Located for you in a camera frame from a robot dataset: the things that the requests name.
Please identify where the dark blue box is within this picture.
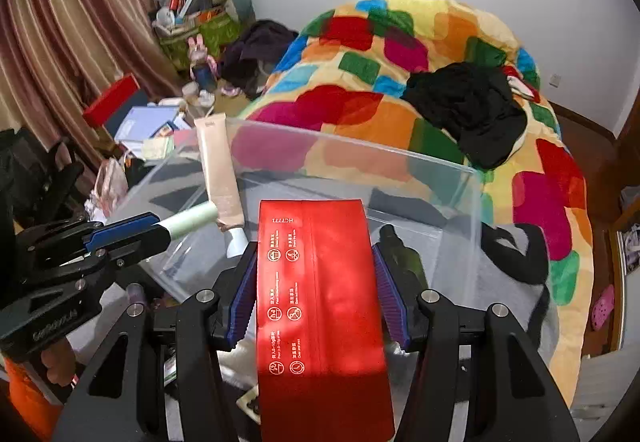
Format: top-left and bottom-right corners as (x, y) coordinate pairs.
(102, 90), (151, 138)

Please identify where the person's left hand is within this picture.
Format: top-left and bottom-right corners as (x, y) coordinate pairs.
(40, 337), (77, 385)

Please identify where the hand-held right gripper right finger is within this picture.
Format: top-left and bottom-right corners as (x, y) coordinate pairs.
(371, 242), (581, 442)

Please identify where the blue white booklet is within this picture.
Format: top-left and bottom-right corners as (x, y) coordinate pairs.
(114, 106), (181, 143)

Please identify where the green storage bin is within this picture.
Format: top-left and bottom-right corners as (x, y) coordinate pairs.
(157, 10), (241, 70)

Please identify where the dark green bottle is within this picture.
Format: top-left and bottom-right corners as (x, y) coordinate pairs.
(378, 224), (431, 293)

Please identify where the dark frame object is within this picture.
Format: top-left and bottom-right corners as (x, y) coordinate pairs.
(0, 127), (86, 225)

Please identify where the person's left forearm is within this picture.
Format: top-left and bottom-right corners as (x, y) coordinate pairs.
(0, 357), (65, 442)

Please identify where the pink plastic bag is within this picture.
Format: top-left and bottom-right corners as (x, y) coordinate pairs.
(85, 157), (130, 223)

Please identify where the colourful patchwork blanket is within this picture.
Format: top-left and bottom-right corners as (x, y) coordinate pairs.
(235, 0), (596, 408)

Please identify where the dark purple clothing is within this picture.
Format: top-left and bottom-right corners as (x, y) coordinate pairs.
(218, 20), (299, 96)

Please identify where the clear plastic storage box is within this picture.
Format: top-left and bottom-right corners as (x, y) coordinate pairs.
(117, 116), (485, 403)

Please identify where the pink bunny bottle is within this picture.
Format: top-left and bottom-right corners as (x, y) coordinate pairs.
(187, 33), (219, 93)

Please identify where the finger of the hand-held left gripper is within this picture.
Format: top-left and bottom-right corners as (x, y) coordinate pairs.
(27, 223), (174, 305)
(17, 211), (162, 268)

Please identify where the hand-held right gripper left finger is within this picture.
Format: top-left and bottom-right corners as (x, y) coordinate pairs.
(52, 239), (261, 442)

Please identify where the pink slipper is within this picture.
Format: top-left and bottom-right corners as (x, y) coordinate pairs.
(591, 284), (616, 332)

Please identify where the red foil package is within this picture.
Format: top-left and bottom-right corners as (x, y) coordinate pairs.
(256, 199), (397, 442)

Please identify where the red box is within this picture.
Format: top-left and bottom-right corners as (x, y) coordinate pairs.
(81, 74), (142, 129)

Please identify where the light green tube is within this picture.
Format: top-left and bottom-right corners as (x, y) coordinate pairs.
(157, 201), (220, 241)

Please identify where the beige pink cosmetic tube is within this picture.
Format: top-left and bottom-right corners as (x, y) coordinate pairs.
(194, 113), (249, 259)

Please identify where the grey black patterned blanket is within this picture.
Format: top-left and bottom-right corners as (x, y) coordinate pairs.
(65, 157), (561, 442)

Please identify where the black clothing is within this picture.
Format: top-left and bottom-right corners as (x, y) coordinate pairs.
(400, 61), (529, 171)

